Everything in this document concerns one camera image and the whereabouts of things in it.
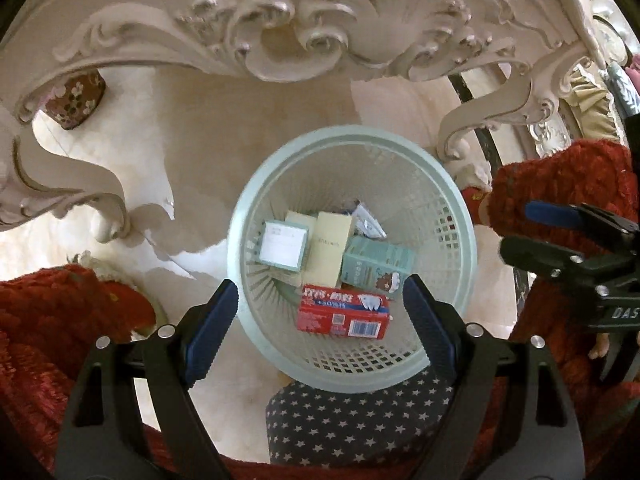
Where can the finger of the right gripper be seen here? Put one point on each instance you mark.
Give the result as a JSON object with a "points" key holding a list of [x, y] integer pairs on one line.
{"points": [[537, 257], [555, 213]]}

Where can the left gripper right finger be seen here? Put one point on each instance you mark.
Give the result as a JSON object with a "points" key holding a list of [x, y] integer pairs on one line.
{"points": [[538, 435]]}

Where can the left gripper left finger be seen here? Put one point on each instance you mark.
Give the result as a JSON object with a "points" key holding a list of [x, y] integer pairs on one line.
{"points": [[102, 435]]}

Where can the teal bear carton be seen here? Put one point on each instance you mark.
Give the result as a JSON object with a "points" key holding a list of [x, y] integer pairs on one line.
{"points": [[376, 265]]}

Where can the silver wrapper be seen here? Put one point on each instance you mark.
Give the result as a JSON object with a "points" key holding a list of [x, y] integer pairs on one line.
{"points": [[364, 222]]}

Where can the red toothpaste box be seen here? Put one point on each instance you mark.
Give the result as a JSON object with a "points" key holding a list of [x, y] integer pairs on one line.
{"points": [[338, 312]]}

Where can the cream square box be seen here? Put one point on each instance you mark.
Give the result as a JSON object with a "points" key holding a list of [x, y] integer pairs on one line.
{"points": [[328, 237]]}

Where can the teal bordered white box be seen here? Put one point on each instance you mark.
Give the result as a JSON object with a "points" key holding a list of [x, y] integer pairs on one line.
{"points": [[283, 245]]}

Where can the long beige covered sofa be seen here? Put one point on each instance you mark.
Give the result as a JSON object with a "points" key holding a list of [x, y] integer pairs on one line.
{"points": [[599, 98]]}

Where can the red fuzzy left sleeve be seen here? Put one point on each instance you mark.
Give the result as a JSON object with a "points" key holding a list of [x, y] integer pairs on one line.
{"points": [[50, 320]]}

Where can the pale green mesh wastebasket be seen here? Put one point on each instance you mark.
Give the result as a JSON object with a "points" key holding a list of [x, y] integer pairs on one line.
{"points": [[385, 210]]}

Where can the ornate cream coffee table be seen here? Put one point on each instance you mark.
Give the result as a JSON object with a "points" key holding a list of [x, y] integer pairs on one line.
{"points": [[45, 42]]}

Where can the star pattern trousers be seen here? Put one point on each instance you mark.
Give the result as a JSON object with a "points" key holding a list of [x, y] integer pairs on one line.
{"points": [[312, 427]]}

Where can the floral slipper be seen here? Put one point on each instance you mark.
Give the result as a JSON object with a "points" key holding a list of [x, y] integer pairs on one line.
{"points": [[72, 103]]}

